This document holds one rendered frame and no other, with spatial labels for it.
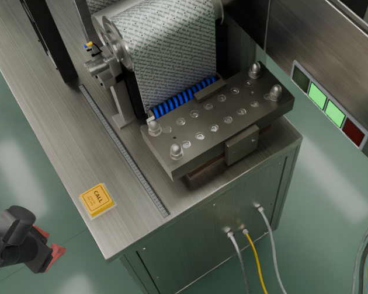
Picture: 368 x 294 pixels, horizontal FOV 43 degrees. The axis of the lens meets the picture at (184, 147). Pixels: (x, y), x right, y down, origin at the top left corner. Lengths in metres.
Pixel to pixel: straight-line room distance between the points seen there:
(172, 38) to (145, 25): 0.08
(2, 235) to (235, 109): 0.67
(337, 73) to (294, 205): 1.32
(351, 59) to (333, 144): 1.51
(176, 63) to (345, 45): 0.45
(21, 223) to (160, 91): 0.52
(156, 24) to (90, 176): 0.50
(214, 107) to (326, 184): 1.18
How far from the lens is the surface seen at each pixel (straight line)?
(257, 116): 1.29
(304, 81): 1.16
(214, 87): 1.32
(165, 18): 1.14
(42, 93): 1.60
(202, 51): 1.27
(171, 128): 1.27
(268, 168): 1.45
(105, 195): 1.33
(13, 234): 1.00
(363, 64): 0.98
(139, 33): 1.12
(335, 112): 1.12
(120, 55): 1.15
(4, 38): 1.81
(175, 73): 1.26
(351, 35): 0.97
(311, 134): 2.49
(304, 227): 2.27
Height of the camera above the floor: 2.11
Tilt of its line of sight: 60 degrees down
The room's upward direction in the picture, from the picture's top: 9 degrees counter-clockwise
